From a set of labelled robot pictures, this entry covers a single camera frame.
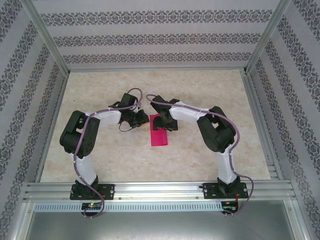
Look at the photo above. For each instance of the magenta cloth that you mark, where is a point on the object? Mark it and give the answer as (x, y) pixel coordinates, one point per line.
(158, 138)

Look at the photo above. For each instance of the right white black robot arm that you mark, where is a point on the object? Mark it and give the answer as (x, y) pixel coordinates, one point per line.
(225, 167)

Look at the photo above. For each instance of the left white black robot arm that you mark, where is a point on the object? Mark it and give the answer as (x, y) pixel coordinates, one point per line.
(88, 170)

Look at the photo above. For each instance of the grey sheet metal panel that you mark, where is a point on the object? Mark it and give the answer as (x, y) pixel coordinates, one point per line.
(160, 227)

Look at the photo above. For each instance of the aluminium rear frame beam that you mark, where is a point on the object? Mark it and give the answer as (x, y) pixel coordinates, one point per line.
(157, 68)

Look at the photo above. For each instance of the aluminium mounting rail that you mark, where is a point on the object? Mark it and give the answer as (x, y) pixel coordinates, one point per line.
(155, 191)

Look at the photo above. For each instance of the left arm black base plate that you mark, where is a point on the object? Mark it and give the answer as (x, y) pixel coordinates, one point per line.
(108, 191)

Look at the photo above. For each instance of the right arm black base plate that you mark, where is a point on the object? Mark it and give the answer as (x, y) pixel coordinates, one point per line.
(210, 192)

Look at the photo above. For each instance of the aluminium frame post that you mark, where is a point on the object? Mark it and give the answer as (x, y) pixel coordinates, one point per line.
(265, 37)
(47, 37)

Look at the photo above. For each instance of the aluminium frame bar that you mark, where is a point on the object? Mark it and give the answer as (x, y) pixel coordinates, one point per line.
(298, 220)
(23, 220)

